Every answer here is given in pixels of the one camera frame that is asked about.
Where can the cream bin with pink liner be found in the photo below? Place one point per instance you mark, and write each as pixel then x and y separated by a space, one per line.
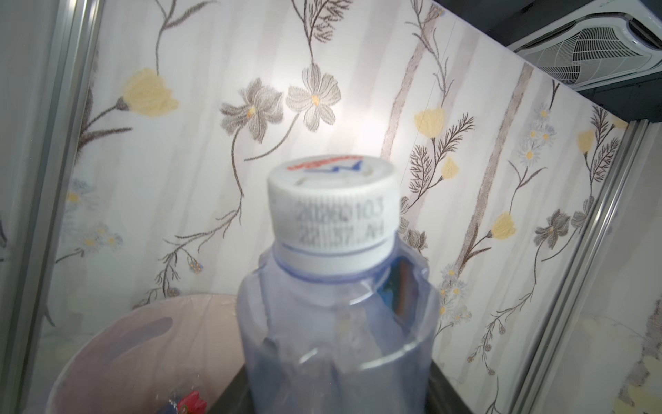
pixel 177 345

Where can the tall clear blue bottle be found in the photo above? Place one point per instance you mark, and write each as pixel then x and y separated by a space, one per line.
pixel 339 316

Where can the pink label blue bottle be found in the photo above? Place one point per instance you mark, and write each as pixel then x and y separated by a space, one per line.
pixel 191 403

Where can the white ceiling air conditioner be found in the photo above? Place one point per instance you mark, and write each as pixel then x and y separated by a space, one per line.
pixel 599 43

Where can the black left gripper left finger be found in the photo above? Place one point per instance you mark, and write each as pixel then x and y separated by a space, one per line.
pixel 236 398

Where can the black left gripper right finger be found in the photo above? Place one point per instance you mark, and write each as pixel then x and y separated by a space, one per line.
pixel 441 397

